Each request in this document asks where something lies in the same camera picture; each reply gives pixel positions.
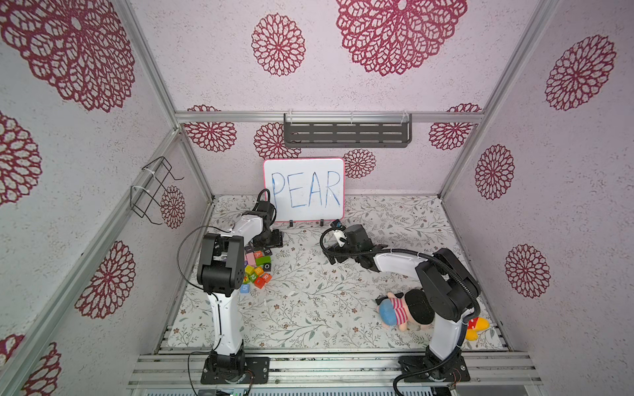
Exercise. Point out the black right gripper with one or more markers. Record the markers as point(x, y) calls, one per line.
point(339, 248)

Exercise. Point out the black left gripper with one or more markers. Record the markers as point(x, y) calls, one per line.
point(278, 241)

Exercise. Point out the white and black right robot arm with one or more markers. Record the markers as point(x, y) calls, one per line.
point(450, 289)

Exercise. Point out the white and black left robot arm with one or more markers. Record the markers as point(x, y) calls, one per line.
point(220, 274)

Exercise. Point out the long green block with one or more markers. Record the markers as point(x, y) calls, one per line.
point(261, 261)

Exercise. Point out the red block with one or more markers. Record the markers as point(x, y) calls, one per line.
point(260, 283)

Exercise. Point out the pink framed whiteboard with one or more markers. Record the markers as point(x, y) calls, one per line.
point(306, 189)

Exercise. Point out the striped plush doll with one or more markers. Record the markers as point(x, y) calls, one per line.
point(404, 309)

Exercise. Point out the yellow plush toy red dress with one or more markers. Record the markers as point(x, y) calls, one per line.
point(475, 327)

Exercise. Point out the dark grey wall shelf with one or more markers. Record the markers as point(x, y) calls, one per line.
point(351, 134)

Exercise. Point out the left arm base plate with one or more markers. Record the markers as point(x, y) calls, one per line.
point(234, 369)

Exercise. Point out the black wire wall rack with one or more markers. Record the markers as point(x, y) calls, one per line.
point(158, 199)

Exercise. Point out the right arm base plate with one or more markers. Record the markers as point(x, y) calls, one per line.
point(427, 368)

